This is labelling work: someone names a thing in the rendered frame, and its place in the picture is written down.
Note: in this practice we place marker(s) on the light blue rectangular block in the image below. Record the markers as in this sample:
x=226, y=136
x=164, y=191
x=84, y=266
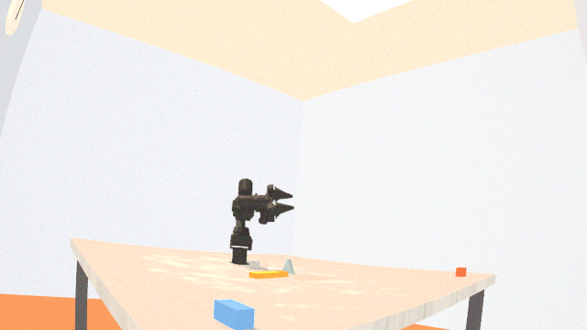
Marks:
x=234, y=314

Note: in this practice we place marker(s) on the yellow bar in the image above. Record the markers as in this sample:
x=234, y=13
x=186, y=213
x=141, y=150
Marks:
x=268, y=274

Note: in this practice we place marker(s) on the small orange block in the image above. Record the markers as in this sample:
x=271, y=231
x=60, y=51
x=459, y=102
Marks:
x=460, y=272

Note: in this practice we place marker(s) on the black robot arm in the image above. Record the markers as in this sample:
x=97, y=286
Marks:
x=242, y=210

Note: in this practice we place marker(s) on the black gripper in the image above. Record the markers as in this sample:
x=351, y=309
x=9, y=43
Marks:
x=264, y=202

